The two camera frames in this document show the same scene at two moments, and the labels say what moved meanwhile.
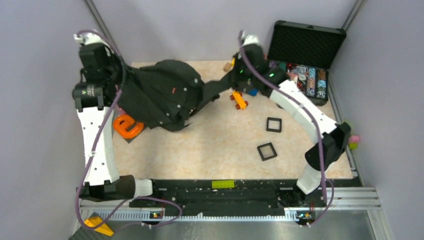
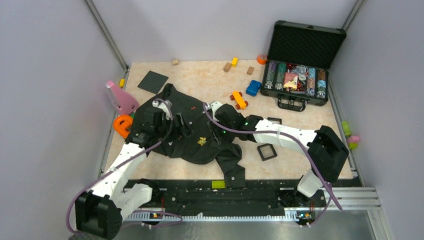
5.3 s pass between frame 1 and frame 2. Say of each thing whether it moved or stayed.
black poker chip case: stayed
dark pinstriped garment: moved
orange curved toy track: stayed
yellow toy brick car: stayed
